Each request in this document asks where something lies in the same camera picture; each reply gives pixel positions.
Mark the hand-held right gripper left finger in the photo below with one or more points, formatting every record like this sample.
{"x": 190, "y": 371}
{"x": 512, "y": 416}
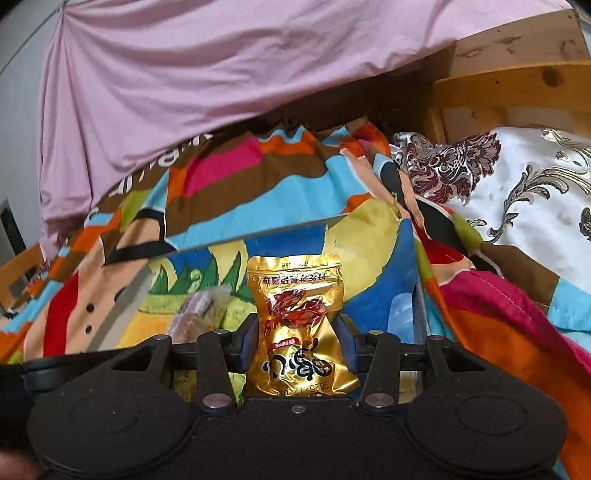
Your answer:
{"x": 247, "y": 344}

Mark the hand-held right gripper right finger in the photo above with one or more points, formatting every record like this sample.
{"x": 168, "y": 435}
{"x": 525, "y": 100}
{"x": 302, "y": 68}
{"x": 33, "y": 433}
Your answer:
{"x": 348, "y": 348}

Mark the clear brown snack bar packet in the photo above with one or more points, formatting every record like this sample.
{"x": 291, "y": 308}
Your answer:
{"x": 198, "y": 314}

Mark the gold foil snack packet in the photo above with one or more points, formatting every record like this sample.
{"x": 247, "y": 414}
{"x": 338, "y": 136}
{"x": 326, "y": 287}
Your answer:
{"x": 298, "y": 314}

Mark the cartoon printed storage box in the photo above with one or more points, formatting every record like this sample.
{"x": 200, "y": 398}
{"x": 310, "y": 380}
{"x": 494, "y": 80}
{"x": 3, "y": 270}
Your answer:
{"x": 369, "y": 277}

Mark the colourful cartoon printed blanket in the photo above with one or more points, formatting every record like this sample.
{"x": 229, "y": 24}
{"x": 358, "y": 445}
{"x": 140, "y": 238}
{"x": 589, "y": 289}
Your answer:
{"x": 277, "y": 184}

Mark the white floral patterned quilt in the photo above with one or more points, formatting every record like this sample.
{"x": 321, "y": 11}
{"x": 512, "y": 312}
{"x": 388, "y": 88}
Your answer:
{"x": 521, "y": 184}

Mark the dark doorway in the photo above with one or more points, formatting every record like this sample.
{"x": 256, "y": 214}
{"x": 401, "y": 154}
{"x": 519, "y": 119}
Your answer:
{"x": 11, "y": 228}

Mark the pink bed sheet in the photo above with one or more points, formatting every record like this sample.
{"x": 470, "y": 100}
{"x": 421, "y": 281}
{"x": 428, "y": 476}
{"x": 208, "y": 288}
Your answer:
{"x": 207, "y": 83}

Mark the light wooden board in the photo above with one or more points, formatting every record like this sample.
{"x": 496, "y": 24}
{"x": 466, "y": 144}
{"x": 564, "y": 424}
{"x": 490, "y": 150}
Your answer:
{"x": 512, "y": 41}

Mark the wooden bed rail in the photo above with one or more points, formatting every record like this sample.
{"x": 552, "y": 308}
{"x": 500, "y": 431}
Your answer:
{"x": 503, "y": 92}
{"x": 18, "y": 277}

